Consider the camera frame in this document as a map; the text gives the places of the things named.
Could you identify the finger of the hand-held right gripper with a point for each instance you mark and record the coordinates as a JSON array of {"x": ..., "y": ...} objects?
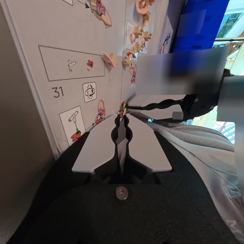
[
  {"x": 158, "y": 114},
  {"x": 152, "y": 98}
]

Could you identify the open building instruction booklet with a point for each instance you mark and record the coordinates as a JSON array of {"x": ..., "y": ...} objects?
[{"x": 66, "y": 28}]

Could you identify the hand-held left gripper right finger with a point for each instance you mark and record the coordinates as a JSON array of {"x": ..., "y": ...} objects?
[{"x": 148, "y": 148}]

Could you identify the blue plastic bin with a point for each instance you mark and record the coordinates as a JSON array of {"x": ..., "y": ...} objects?
[{"x": 215, "y": 22}]

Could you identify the green round stud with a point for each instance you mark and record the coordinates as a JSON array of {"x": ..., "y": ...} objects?
[{"x": 122, "y": 110}]

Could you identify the partly built brick flower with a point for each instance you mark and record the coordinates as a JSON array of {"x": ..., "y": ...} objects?
[{"x": 142, "y": 7}]

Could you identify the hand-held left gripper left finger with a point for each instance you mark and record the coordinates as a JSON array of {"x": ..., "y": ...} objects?
[{"x": 95, "y": 148}]

